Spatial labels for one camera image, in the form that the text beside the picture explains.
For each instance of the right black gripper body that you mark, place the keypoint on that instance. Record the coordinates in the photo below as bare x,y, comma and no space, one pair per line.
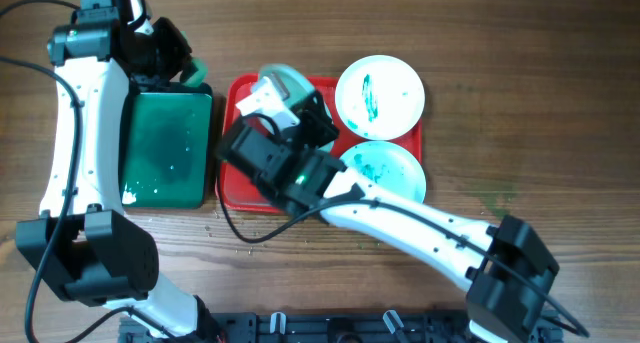
310,131

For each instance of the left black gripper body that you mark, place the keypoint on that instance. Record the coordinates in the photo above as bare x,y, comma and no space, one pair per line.
162,53

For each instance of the green sponge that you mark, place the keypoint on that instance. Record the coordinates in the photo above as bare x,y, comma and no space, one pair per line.
193,73

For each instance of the white plate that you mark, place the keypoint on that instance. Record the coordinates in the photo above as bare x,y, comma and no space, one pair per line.
293,86

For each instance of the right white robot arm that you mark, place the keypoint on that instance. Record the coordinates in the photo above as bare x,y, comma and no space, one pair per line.
506,271

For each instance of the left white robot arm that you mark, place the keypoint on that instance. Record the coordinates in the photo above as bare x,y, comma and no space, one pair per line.
81,245

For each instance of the dark green water tray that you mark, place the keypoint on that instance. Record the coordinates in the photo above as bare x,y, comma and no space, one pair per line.
164,148

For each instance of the red plastic tray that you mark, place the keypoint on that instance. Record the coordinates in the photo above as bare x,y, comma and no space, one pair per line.
237,191

